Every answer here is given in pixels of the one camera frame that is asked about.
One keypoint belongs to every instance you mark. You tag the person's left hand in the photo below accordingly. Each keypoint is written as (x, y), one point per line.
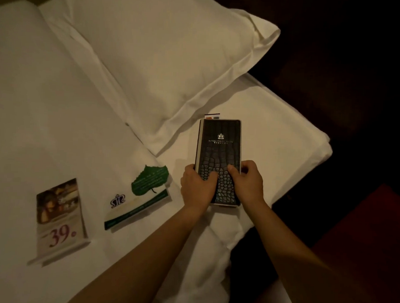
(195, 190)

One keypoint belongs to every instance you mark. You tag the person's right hand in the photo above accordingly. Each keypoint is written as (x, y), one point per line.
(251, 189)

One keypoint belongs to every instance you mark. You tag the person's left thumb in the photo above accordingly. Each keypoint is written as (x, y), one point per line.
(210, 178)

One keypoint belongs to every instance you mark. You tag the person's right thumb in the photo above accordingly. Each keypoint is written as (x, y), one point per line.
(234, 176)

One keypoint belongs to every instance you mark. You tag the black crocodile-texture folder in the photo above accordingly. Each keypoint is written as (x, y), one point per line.
(219, 147)

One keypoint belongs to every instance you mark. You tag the person's right forearm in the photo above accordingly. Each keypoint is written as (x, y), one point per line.
(297, 258)

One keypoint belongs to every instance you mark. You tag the person's left forearm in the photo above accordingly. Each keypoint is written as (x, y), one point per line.
(143, 262)

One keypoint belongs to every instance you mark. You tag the white bed sheet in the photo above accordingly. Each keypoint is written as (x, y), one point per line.
(279, 136)

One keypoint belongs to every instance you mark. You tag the white paper card in folder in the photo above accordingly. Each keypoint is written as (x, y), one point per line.
(211, 116)

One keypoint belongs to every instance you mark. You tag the green leaf tent card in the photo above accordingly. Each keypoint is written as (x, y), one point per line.
(143, 193)

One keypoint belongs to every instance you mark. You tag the white pillow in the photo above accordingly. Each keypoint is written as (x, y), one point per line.
(164, 57)

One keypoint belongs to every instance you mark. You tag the photo promotion tent card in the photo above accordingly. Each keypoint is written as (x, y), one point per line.
(60, 217)

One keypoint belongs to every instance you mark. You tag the white duvet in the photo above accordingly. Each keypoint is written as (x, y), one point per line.
(40, 118)

